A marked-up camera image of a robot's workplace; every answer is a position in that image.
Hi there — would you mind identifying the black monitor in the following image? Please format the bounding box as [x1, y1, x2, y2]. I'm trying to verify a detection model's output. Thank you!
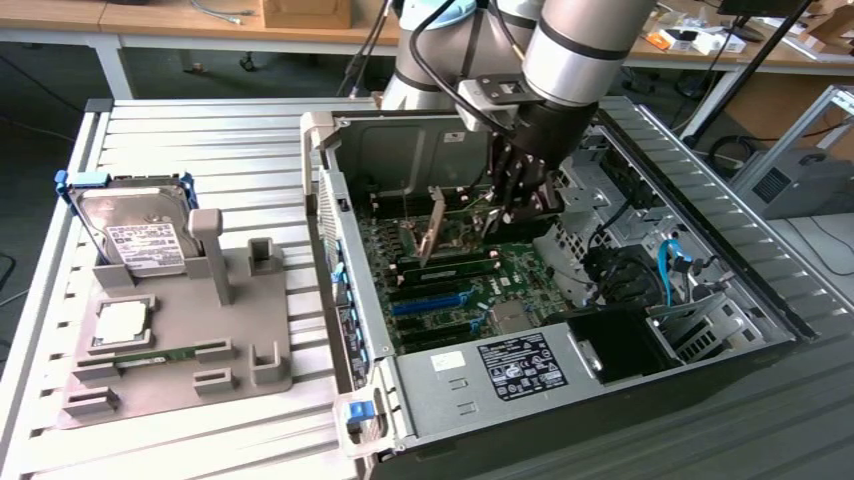
[714, 0, 813, 44]

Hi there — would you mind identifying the grey machine box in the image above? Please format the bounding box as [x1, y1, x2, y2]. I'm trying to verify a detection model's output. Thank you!
[730, 147, 854, 221]

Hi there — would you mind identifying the graphics card with metal bracket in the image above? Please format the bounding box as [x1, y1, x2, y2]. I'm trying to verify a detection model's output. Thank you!
[411, 184, 555, 269]

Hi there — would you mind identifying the black wire bundle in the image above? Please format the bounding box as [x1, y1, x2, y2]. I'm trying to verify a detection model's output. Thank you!
[583, 219, 668, 307]

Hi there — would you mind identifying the wooden desk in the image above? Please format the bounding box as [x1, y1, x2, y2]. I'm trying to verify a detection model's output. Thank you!
[623, 0, 854, 149]
[0, 0, 402, 99]

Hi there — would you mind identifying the blue wire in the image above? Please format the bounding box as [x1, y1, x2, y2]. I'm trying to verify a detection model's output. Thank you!
[656, 239, 692, 307]

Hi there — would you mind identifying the brown wooden box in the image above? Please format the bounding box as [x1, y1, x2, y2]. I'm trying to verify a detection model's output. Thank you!
[263, 0, 355, 29]

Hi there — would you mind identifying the black expansion slot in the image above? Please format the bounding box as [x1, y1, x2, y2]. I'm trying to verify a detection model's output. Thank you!
[400, 332, 478, 352]
[387, 283, 466, 304]
[396, 319, 472, 339]

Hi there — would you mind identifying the black coiled cable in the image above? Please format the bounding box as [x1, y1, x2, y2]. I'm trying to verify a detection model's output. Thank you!
[706, 134, 762, 176]

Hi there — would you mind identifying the grey power supply unit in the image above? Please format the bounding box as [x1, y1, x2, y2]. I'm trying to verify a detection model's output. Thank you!
[390, 324, 606, 441]

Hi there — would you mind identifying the orange white small box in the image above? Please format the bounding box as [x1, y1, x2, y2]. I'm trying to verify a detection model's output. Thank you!
[647, 27, 699, 54]

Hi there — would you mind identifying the silver CPU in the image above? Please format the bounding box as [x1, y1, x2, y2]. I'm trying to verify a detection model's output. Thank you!
[92, 302, 152, 346]

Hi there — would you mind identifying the black plastic shroud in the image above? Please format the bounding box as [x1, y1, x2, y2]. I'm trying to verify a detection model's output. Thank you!
[566, 304, 682, 386]

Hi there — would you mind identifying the open black PC case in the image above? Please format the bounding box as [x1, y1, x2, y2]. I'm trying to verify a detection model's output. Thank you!
[299, 97, 821, 480]

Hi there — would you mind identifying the black stand pole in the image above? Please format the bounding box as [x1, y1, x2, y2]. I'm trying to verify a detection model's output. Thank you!
[678, 0, 817, 149]

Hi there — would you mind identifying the thin cable with silver plug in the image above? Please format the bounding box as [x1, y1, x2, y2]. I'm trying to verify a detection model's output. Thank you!
[336, 0, 396, 99]

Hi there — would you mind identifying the dark green RAM stick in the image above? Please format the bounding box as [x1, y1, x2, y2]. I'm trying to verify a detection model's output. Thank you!
[399, 265, 500, 287]

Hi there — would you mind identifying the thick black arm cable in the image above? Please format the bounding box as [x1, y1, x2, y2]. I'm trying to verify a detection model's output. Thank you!
[407, 0, 488, 119]

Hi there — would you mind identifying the hard disk with blue caddy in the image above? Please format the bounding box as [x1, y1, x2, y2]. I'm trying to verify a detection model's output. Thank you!
[53, 169, 201, 279]

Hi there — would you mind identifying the green motherboard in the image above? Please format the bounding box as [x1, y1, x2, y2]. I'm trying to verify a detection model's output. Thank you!
[352, 189, 568, 356]

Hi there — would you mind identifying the green RAM stick with label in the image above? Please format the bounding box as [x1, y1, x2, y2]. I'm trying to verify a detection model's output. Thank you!
[85, 349, 201, 369]

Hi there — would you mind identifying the slotted metal disk bay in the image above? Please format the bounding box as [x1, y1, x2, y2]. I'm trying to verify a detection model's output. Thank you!
[644, 292, 754, 366]

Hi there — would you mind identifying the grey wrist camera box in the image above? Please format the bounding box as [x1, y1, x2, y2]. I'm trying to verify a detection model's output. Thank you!
[456, 73, 546, 132]

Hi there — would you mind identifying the grey cable with plug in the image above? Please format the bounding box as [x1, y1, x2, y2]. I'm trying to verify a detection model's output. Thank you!
[188, 0, 260, 27]

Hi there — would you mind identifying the metal disk bay cage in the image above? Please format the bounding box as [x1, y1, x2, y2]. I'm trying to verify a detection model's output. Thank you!
[546, 149, 642, 301]

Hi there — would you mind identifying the aluminium profile frame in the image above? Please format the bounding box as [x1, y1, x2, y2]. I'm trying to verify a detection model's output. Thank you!
[766, 82, 854, 169]

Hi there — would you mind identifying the blue case latch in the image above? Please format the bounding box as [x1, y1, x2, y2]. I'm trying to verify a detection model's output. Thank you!
[340, 399, 372, 426]

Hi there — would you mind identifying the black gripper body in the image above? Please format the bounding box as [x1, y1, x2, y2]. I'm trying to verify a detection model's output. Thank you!
[495, 101, 602, 165]

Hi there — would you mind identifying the brown cardboard box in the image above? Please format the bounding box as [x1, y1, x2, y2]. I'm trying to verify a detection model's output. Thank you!
[803, 0, 854, 64]

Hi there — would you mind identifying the grey plastic parts rack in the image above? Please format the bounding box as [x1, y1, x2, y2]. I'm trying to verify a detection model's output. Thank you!
[56, 207, 295, 431]

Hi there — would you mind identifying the silver chipset heatsink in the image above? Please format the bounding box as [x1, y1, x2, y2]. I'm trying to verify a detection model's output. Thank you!
[490, 302, 532, 334]

